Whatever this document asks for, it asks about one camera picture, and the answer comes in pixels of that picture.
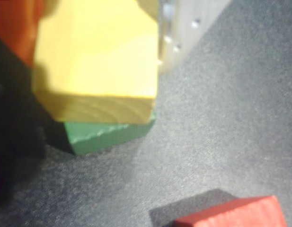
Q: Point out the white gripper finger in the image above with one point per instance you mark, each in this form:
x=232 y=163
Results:
x=186 y=21

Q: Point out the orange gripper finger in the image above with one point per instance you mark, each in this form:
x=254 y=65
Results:
x=15 y=23

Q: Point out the yellow wooden cube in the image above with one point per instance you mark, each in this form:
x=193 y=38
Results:
x=96 y=59

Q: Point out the green wooden cube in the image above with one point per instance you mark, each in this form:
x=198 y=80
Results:
x=100 y=139

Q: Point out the red wooden cube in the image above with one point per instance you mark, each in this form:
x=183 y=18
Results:
x=238 y=212

